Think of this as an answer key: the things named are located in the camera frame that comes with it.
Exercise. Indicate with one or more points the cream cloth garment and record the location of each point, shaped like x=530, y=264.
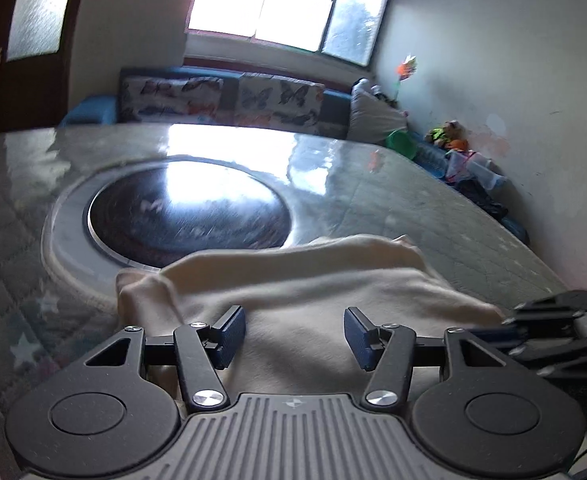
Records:
x=313, y=290

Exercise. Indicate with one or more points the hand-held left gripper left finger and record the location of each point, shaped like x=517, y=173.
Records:
x=231, y=335

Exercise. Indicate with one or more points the window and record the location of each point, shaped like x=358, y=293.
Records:
x=273, y=0

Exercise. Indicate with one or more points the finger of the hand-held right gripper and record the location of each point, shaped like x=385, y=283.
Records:
x=548, y=310
x=553, y=352

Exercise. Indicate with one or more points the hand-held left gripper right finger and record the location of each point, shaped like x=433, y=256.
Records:
x=361, y=340

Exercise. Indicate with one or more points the blue sofa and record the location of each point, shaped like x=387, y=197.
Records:
x=88, y=110

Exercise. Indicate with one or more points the grey pillow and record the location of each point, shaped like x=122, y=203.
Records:
x=373, y=117

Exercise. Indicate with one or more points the colourful pinwheel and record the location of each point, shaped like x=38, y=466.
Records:
x=406, y=67

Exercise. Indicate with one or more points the dark clothing pile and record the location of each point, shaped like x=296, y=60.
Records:
x=481, y=200

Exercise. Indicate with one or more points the round black induction cooktop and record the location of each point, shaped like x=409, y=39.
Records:
x=188, y=220

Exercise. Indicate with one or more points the orange plush toy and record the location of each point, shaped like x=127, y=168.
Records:
x=457, y=145

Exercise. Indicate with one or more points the green plastic bowl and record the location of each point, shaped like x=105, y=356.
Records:
x=402, y=145

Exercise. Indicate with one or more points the panda plush toy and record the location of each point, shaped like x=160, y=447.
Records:
x=373, y=92

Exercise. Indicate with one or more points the dark wooden glass door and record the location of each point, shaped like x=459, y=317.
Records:
x=23, y=90

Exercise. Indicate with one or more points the clear plastic storage box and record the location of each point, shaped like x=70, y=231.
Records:
x=476, y=170

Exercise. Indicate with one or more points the butterfly print cushion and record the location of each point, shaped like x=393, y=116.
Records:
x=168, y=97
x=278, y=100

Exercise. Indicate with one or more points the teddy bear toy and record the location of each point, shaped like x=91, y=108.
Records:
x=441, y=134

